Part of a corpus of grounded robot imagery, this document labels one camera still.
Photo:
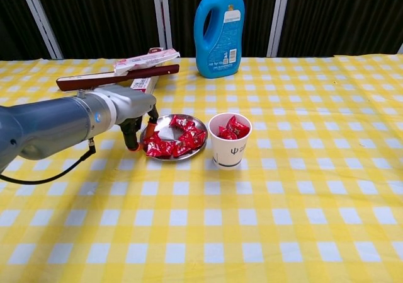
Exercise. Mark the red candy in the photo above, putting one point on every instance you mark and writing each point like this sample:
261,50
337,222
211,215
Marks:
224,133
152,138
181,149
236,126
182,122
157,150
198,136

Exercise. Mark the pink wet wipes pack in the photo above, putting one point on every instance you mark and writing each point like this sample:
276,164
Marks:
141,62

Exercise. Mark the black pleated curtain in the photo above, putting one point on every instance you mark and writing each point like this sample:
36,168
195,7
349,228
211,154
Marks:
94,12

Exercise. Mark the round metal plate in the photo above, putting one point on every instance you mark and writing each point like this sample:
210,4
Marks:
170,131

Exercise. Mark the blue detergent pump bottle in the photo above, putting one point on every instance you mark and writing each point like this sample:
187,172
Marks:
220,43

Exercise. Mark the yellow checked tablecloth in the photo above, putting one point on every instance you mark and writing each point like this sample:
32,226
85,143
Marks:
252,201

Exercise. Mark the long dark red box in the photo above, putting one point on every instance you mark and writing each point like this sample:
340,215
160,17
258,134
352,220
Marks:
126,76

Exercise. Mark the white paper cup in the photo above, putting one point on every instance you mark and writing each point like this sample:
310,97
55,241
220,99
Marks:
230,152

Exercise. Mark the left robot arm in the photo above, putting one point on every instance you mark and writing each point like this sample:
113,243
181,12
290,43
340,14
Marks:
47,122

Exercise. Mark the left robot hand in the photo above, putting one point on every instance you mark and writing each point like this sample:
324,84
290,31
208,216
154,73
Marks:
135,101

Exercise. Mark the red white toothpaste box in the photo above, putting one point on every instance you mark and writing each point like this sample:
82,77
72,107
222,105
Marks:
143,84

